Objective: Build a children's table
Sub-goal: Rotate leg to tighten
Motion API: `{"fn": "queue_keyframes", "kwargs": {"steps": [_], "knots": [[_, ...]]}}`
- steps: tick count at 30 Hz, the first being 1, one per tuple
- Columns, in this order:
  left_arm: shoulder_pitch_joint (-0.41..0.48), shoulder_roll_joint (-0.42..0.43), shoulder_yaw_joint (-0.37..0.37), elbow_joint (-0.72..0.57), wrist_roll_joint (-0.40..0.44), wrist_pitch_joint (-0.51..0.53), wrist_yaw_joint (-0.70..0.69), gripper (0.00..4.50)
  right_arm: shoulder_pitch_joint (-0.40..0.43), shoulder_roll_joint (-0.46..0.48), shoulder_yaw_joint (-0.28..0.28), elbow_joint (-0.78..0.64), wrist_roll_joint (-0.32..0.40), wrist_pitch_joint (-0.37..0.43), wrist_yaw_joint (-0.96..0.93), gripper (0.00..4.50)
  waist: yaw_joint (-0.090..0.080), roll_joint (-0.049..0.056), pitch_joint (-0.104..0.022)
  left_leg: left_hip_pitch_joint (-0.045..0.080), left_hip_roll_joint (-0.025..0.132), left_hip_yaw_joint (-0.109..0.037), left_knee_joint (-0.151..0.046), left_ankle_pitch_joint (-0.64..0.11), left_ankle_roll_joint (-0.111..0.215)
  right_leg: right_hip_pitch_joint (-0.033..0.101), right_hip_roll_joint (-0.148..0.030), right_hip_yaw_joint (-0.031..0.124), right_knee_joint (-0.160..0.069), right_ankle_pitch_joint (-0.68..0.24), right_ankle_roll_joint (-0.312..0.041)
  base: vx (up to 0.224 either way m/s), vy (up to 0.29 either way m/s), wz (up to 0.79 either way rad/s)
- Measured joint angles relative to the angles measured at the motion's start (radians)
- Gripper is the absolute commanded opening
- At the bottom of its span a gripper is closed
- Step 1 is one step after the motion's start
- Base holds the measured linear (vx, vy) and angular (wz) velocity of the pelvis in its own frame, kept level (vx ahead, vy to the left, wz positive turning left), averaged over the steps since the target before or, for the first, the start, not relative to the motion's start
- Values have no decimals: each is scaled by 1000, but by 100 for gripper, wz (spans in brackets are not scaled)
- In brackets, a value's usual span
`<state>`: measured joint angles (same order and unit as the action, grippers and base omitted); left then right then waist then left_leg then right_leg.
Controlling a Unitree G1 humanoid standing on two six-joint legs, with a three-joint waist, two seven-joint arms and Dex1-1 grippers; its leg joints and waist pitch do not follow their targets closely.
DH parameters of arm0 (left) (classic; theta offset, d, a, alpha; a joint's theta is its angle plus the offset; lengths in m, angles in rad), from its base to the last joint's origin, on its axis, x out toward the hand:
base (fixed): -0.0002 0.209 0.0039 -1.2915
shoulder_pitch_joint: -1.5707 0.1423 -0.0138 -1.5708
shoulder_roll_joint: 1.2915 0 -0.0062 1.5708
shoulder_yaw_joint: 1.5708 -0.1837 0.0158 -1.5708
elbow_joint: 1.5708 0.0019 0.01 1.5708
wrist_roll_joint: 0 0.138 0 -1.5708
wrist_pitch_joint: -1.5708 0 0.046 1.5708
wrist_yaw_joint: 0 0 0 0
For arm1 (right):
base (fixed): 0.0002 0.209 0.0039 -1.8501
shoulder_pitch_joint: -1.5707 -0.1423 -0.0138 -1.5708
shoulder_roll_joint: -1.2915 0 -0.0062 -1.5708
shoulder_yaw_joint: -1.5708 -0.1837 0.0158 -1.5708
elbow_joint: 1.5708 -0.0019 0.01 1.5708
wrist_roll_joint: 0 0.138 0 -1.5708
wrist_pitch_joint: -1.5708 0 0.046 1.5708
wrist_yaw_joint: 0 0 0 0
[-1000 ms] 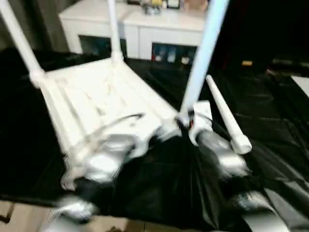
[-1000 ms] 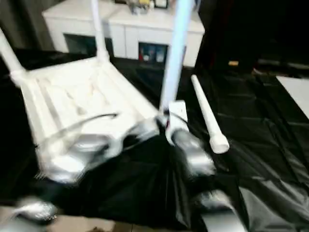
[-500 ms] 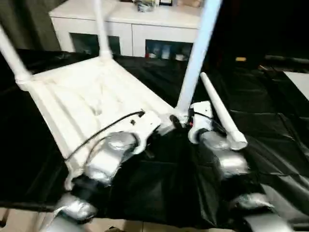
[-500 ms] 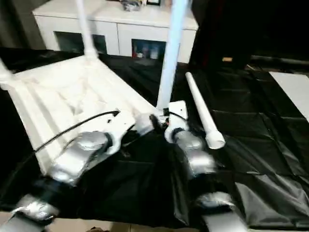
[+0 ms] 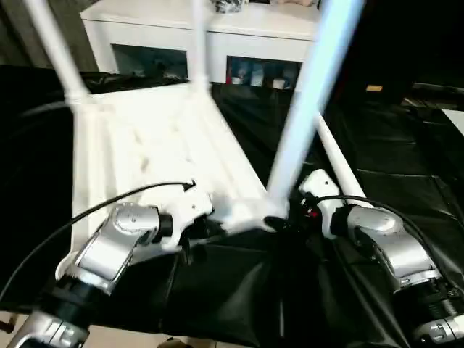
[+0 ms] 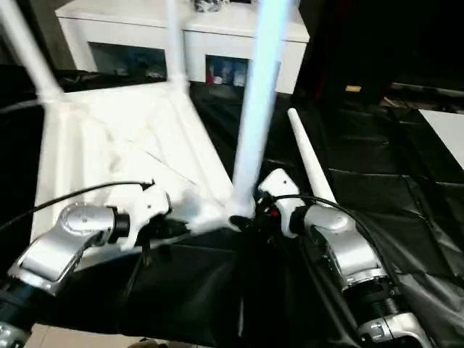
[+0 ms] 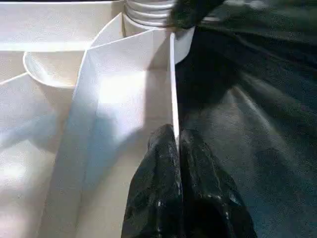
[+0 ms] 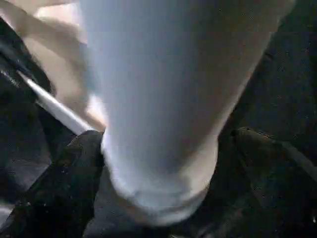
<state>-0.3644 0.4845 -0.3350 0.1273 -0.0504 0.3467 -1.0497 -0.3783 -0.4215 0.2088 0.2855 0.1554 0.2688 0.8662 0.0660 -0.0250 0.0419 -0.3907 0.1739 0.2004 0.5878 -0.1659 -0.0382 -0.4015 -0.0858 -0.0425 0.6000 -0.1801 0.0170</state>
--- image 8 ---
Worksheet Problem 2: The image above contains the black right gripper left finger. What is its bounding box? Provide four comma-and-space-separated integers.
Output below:
0, 129, 105, 238

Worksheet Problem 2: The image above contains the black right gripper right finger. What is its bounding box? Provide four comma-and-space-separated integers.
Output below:
231, 127, 317, 238

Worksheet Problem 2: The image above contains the white plastic table leg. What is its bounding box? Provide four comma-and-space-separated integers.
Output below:
78, 0, 298, 227

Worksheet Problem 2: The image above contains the black mat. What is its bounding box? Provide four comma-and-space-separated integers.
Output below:
0, 14, 317, 238

